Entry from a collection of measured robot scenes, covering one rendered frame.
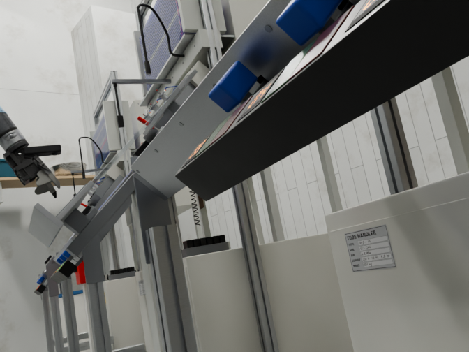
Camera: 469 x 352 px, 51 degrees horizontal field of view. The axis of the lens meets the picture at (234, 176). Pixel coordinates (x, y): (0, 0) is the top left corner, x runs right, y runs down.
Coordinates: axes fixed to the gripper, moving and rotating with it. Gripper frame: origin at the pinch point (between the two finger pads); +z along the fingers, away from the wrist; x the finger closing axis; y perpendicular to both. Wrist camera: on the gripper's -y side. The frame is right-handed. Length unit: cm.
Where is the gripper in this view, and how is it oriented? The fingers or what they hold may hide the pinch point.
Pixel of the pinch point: (60, 192)
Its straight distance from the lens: 170.2
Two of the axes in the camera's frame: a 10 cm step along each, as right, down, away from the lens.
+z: 5.9, 8.0, 0.5
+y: -7.0, 5.4, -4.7
